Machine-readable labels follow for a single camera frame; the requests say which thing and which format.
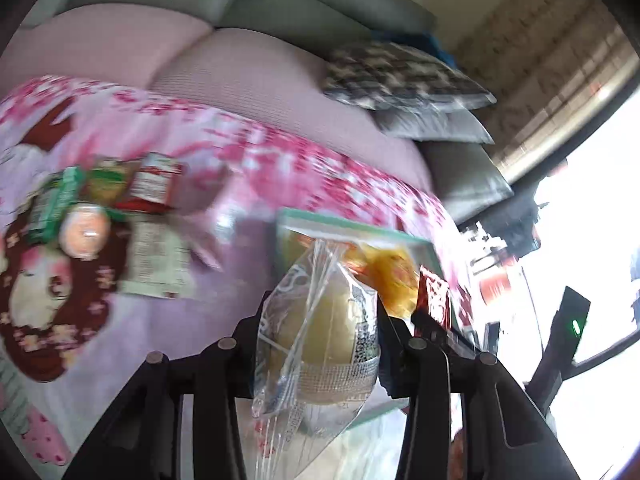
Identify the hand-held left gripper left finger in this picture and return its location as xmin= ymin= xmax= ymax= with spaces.
xmin=62 ymin=305 xmax=273 ymax=480

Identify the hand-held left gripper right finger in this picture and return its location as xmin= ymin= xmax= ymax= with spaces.
xmin=375 ymin=300 xmax=568 ymax=480

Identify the red foil packet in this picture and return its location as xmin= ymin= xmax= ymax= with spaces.
xmin=412 ymin=264 xmax=453 ymax=333

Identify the yellow biscuit packet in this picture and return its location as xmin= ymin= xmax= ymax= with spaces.
xmin=345 ymin=242 xmax=421 ymax=318

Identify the clear bread packet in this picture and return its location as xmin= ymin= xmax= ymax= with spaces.
xmin=250 ymin=240 xmax=381 ymax=480

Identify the pink white packet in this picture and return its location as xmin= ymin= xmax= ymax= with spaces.
xmin=192 ymin=195 xmax=238 ymax=271

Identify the white green cracker packet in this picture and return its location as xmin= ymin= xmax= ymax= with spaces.
xmin=117 ymin=220 xmax=198 ymax=301

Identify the teal shallow box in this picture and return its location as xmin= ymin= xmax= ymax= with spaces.
xmin=275 ymin=207 xmax=453 ymax=426

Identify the small red white packet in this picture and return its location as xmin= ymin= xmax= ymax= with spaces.
xmin=117 ymin=152 xmax=183 ymax=211

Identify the orange white jelly cup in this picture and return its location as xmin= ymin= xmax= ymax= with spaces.
xmin=59 ymin=203 xmax=111 ymax=259

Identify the green yellow packet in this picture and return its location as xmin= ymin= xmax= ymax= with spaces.
xmin=82 ymin=157 xmax=133 ymax=206

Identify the pink cartoon printed blanket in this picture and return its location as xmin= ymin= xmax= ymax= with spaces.
xmin=0 ymin=75 xmax=476 ymax=480

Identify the grey pillow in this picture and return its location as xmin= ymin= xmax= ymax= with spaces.
xmin=375 ymin=107 xmax=496 ymax=145

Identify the pink sofa cover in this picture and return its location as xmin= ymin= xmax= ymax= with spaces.
xmin=0 ymin=4 xmax=436 ymax=196

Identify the black white patterned pillow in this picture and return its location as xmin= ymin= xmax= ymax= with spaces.
xmin=322 ymin=42 xmax=497 ymax=111

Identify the blue cloth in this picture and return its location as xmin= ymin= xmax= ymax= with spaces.
xmin=372 ymin=30 xmax=463 ymax=68

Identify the grey sofa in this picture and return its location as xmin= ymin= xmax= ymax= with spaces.
xmin=20 ymin=0 xmax=516 ymax=221

